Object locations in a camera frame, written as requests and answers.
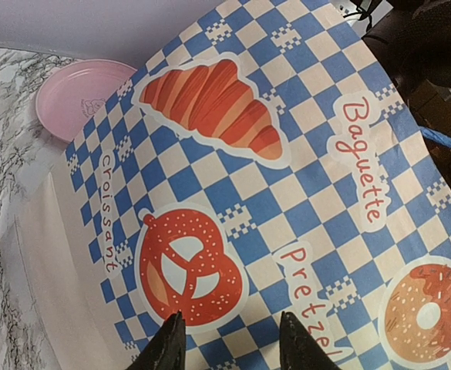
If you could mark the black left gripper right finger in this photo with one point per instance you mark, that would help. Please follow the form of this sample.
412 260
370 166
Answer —
298 349

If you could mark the pink round plate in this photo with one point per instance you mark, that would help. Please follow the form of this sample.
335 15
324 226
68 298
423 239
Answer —
71 96

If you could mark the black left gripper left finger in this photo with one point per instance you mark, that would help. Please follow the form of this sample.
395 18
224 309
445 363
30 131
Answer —
167 348

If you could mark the checkered paper takeout bag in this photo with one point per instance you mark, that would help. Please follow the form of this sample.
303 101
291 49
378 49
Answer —
262 162

